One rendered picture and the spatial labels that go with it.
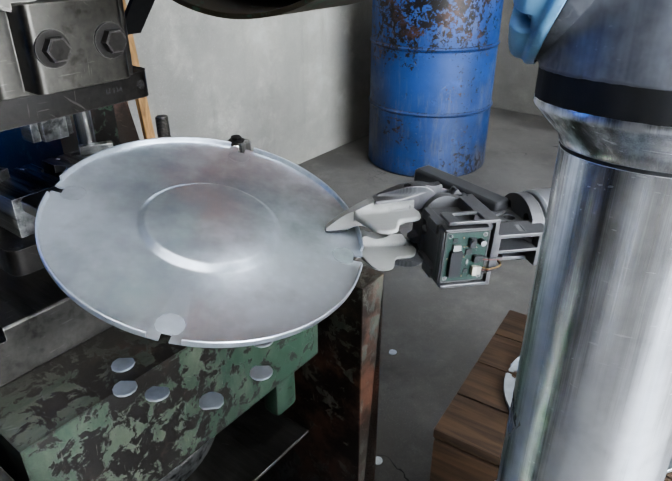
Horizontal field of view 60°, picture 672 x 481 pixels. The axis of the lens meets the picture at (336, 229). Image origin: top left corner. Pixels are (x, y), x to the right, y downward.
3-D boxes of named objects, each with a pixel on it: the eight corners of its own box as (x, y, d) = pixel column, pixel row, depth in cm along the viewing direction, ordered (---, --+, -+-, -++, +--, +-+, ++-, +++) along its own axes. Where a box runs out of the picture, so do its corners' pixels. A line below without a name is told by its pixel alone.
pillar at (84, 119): (105, 172, 81) (85, 69, 75) (91, 176, 79) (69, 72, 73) (96, 168, 82) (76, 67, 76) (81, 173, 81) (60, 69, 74)
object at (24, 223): (139, 194, 74) (133, 160, 72) (21, 238, 64) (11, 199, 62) (98, 177, 79) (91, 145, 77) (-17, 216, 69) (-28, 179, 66)
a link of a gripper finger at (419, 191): (377, 188, 57) (460, 185, 59) (372, 182, 58) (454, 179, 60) (372, 231, 59) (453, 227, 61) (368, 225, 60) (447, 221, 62)
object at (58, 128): (77, 134, 68) (71, 102, 66) (37, 145, 65) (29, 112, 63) (62, 129, 70) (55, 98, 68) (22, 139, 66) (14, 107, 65)
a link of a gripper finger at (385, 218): (339, 223, 52) (435, 218, 55) (324, 196, 57) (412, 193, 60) (337, 253, 54) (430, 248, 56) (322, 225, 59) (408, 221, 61)
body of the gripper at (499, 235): (443, 220, 53) (560, 212, 56) (409, 184, 60) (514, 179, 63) (432, 292, 56) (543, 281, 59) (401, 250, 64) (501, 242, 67)
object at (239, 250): (-40, 300, 42) (-42, 292, 41) (113, 119, 65) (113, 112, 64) (354, 384, 44) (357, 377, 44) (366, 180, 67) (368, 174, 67)
